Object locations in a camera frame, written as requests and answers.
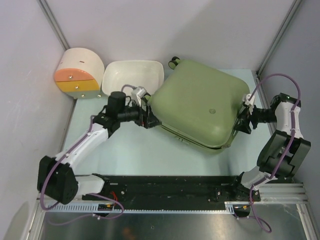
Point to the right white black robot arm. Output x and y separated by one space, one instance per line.
286 149

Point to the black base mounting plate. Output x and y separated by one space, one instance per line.
179 204

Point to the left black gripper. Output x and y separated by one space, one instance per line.
146 118

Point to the aluminium frame rail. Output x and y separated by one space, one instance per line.
271 193

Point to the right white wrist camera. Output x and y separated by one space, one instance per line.
249 101

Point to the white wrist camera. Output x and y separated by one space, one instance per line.
137 94
249 101

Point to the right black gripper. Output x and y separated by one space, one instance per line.
246 116

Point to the green hard-shell suitcase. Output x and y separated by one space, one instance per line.
199 104

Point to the white rectangular plastic basin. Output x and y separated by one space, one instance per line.
122 75

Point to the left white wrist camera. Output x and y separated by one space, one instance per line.
137 94

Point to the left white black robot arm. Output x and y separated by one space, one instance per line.
56 175

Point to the cream drawer box orange fronts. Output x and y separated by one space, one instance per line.
79 73

